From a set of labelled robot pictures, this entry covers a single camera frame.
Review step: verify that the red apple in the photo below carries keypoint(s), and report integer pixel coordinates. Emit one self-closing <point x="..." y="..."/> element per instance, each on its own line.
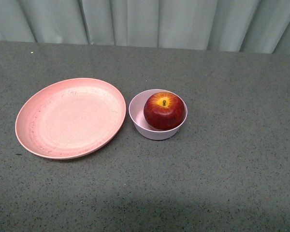
<point x="164" y="111"/>

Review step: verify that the light pink bowl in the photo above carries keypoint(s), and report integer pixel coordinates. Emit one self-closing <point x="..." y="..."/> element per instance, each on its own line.
<point x="136" y="108"/>

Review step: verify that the pink plate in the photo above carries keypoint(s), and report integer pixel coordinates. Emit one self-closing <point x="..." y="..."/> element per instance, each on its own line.
<point x="70" y="118"/>

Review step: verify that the white curtain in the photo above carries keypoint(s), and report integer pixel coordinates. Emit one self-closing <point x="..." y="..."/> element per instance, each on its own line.
<point x="255" y="26"/>

